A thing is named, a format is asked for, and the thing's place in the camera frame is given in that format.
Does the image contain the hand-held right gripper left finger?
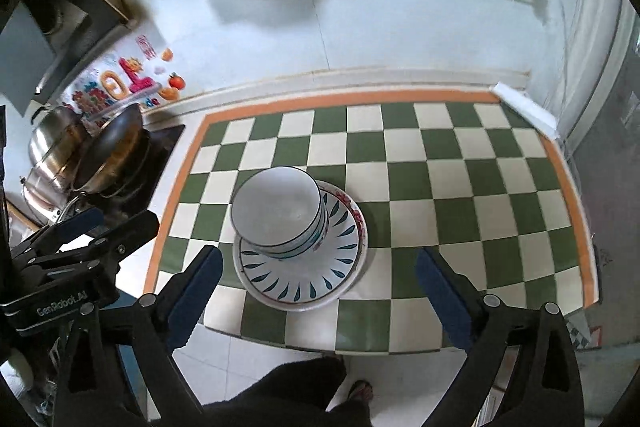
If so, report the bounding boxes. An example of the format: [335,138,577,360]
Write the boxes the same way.
[52,244,225,427]

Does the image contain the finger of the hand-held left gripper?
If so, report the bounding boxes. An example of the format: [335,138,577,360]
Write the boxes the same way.
[27,209,161,280]
[10,207,106,259]

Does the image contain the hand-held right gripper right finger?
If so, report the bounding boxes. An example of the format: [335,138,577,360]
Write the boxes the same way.
[416,248,586,427]

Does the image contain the white bowl blue bands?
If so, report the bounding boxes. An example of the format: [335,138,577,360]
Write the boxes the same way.
[240,202,331,258]

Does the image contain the white plate red pattern rim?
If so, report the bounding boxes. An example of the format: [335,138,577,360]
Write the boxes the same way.
[233,179,370,312]

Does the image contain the white bowl dark rim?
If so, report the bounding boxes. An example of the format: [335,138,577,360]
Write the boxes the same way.
[230,166,329,254]

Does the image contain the white plate blue streaks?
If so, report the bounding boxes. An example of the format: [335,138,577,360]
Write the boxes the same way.
[238,194,362,300]

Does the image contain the frying pan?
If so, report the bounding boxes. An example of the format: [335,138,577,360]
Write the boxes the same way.
[71,104,152,198]

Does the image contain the black cooktop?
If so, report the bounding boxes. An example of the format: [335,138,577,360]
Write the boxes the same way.
[65,124,187,228]

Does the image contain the steel pot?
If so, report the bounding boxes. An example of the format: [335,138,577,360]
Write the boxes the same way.
[20,106,93,224]

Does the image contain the green white checkered mat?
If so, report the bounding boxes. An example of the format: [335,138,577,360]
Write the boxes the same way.
[145,89,601,356]

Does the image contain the person's slippered foot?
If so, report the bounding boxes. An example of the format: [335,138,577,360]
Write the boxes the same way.
[344,379,375,404]

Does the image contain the person's leg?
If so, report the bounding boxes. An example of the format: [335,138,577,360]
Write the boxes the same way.
[201,354,373,427]

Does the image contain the white corner strip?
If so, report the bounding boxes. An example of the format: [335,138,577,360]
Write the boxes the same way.
[492,80,559,141]

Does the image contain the range hood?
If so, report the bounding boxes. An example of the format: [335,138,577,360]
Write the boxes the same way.
[0,0,142,118]

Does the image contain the colourful wall sticker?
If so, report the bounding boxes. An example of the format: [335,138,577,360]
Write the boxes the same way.
[60,34,187,118]

